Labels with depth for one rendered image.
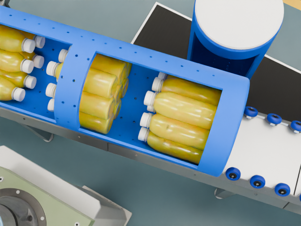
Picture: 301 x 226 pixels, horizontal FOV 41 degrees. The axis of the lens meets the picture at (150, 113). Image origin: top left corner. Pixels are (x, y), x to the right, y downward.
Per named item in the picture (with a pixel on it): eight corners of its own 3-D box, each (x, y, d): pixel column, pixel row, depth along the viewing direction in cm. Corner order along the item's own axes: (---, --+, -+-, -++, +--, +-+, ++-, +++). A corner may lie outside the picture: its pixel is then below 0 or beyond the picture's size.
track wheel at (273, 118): (281, 126, 124) (283, 120, 123) (266, 121, 125) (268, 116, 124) (279, 120, 128) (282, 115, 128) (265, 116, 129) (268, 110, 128)
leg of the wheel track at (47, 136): (51, 143, 225) (9, 114, 165) (41, 140, 226) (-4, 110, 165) (55, 133, 227) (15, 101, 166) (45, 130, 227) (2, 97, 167)
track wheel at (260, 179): (267, 181, 119) (267, 176, 121) (252, 176, 119) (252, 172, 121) (262, 191, 122) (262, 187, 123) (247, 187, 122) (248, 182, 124)
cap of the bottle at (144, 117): (146, 127, 115) (140, 125, 116) (150, 114, 115) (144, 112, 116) (145, 127, 112) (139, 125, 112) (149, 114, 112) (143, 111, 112)
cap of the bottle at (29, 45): (26, 37, 118) (31, 39, 118) (31, 40, 122) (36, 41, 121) (22, 50, 118) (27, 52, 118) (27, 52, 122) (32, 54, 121)
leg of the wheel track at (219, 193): (223, 200, 214) (246, 192, 154) (212, 197, 215) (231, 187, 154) (226, 189, 215) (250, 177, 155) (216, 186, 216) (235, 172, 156)
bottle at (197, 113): (211, 131, 105) (146, 110, 107) (210, 130, 111) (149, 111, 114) (218, 105, 105) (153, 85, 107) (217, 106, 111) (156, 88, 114)
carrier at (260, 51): (180, 69, 218) (184, 121, 210) (190, -27, 133) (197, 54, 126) (234, 66, 217) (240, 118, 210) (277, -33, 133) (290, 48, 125)
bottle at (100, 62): (123, 63, 112) (64, 45, 114) (117, 87, 114) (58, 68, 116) (129, 62, 119) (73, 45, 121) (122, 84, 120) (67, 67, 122)
